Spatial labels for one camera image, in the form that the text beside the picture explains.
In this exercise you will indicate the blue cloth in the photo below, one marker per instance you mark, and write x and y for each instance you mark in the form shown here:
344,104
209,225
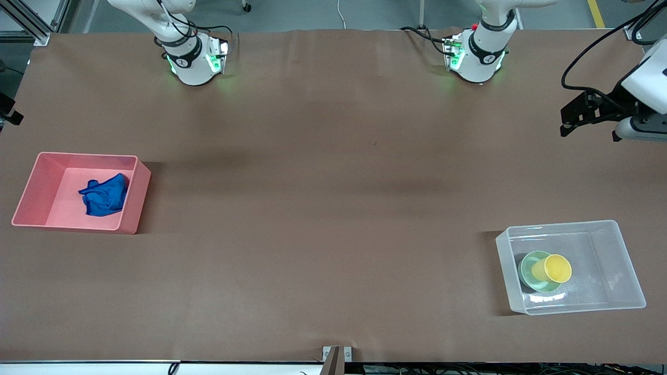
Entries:
104,198

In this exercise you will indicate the yellow plastic cup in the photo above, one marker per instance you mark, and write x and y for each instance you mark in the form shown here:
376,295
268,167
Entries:
557,268

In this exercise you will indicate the mint green bowl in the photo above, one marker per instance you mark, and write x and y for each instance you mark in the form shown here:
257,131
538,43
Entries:
526,271

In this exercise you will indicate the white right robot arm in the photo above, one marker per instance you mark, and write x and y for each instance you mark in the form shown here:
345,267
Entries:
190,67

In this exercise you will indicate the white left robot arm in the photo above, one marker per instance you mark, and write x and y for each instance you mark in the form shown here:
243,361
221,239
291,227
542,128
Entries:
479,62

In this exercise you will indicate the pink plastic box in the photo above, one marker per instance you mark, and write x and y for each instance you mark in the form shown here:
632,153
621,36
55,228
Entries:
31,192

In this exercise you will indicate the clear plastic box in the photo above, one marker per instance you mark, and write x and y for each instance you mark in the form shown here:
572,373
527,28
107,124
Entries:
599,250

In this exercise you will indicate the thin grey pole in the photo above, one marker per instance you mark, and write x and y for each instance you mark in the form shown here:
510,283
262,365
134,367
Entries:
421,13

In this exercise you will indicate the brown table mat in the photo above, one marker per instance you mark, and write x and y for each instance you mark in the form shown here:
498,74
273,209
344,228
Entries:
333,156

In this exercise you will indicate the aluminium frame beam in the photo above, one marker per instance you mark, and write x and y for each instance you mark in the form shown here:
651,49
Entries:
31,26

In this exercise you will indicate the metal table bracket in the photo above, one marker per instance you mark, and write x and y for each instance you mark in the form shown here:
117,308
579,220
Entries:
333,359

